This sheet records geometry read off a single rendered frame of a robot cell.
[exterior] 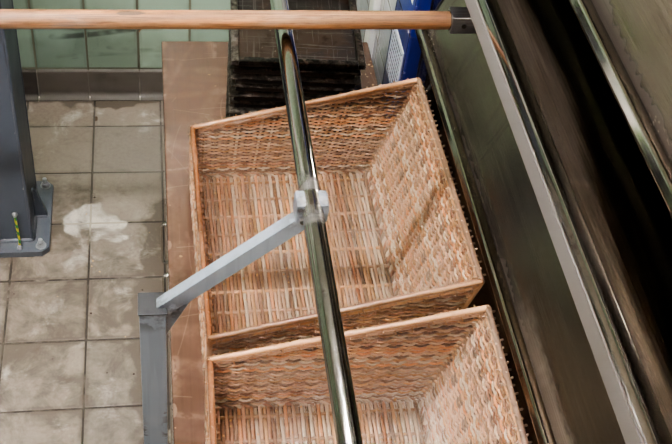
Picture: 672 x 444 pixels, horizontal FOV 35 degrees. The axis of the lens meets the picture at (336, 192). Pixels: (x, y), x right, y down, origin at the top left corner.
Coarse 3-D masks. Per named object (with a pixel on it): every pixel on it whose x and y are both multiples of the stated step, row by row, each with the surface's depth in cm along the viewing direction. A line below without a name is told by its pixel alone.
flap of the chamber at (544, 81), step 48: (528, 0) 146; (528, 48) 138; (576, 48) 140; (576, 96) 132; (528, 144) 124; (576, 144) 125; (624, 144) 128; (576, 192) 119; (624, 192) 121; (624, 240) 115; (576, 288) 110; (624, 288) 110; (624, 432) 99
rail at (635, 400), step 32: (480, 0) 141; (512, 64) 130; (544, 128) 123; (544, 160) 119; (576, 224) 112; (576, 256) 110; (608, 288) 106; (608, 320) 103; (640, 384) 98; (640, 416) 97
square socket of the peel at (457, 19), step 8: (456, 8) 175; (464, 8) 175; (456, 16) 173; (464, 16) 174; (456, 24) 174; (464, 24) 174; (472, 24) 175; (456, 32) 175; (464, 32) 176; (472, 32) 176
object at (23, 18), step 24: (0, 24) 162; (24, 24) 163; (48, 24) 163; (72, 24) 164; (96, 24) 165; (120, 24) 165; (144, 24) 166; (168, 24) 166; (192, 24) 167; (216, 24) 168; (240, 24) 168; (264, 24) 169; (288, 24) 170; (312, 24) 170; (336, 24) 171; (360, 24) 172; (384, 24) 172; (408, 24) 173; (432, 24) 174
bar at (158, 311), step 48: (288, 48) 169; (288, 96) 162; (192, 288) 156; (336, 288) 137; (144, 336) 161; (336, 336) 130; (144, 384) 170; (336, 384) 126; (144, 432) 180; (336, 432) 122
